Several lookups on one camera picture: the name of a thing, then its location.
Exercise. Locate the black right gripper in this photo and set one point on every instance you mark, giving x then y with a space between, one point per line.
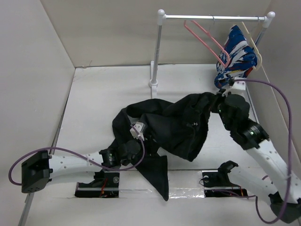
214 99

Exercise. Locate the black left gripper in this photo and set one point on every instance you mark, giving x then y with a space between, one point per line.
150 146

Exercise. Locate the black trousers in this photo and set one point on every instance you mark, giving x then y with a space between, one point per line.
181 128

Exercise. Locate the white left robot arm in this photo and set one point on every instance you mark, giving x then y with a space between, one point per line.
43 168

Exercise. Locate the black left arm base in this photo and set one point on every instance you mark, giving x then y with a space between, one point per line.
104 185

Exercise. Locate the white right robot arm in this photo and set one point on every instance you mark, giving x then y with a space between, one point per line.
283 192

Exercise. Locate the cream plastic hanger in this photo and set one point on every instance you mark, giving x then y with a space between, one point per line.
252 44

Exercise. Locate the blue patterned garment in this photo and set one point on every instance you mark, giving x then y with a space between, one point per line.
242 58

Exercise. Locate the white metal clothes rack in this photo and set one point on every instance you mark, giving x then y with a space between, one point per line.
198 37

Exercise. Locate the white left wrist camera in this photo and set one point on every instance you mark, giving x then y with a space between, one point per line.
137 130

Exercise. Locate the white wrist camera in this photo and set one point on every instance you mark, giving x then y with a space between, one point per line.
137 130
235 86

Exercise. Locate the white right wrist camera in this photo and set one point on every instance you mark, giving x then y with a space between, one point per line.
235 86

